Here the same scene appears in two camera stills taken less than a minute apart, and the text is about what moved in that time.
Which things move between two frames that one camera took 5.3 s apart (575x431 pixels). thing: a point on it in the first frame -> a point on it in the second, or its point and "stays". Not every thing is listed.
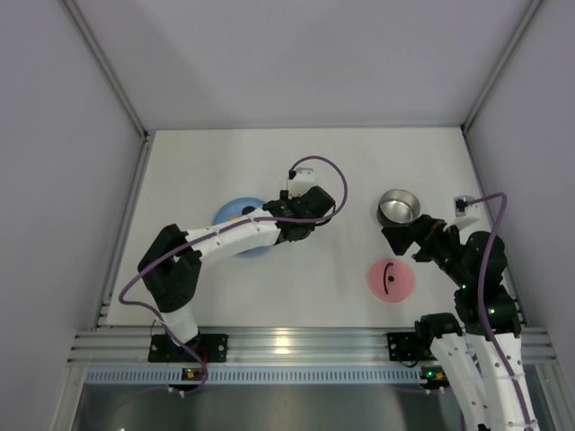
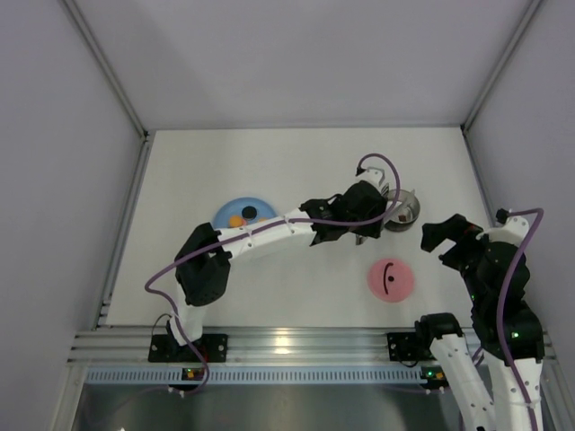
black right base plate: [406, 347] stays
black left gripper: [276, 206] -> [371, 223]
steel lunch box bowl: [396, 208] stays
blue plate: [233, 208] stays
